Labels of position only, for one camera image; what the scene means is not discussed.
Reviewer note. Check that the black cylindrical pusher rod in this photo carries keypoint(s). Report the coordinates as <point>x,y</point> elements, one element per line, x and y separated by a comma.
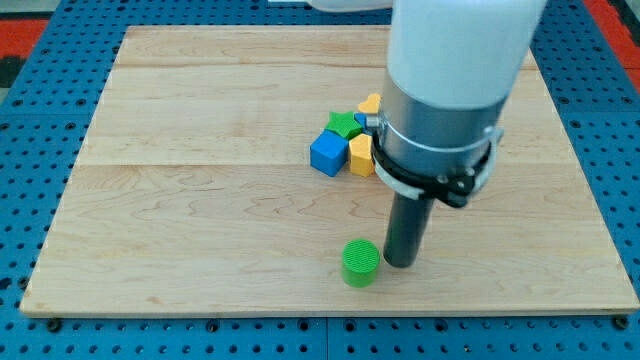
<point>407,225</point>

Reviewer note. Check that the silver black wrist mount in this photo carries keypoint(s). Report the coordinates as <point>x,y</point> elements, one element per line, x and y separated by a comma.
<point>424,151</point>

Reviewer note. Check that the green cylinder block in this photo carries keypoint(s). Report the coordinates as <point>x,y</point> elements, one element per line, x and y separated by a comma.
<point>360,261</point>

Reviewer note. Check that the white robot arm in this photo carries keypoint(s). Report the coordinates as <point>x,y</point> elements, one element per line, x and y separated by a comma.
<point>450,67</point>

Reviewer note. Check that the yellow pentagon block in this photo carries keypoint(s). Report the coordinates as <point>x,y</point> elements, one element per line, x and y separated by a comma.
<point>360,157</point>

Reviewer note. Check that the yellow heart block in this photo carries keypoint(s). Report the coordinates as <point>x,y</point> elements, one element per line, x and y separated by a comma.
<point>371,105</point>

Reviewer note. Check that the small blue block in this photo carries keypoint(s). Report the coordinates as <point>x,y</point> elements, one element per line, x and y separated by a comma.
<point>361,118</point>

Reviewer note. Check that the green star block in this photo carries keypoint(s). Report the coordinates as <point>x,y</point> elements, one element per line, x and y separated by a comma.
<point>344,125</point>

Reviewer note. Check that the blue cube block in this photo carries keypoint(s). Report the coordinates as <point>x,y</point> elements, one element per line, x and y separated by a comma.
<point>328,153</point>

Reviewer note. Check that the wooden board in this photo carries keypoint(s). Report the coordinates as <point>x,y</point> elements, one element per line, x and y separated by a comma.
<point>192,195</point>

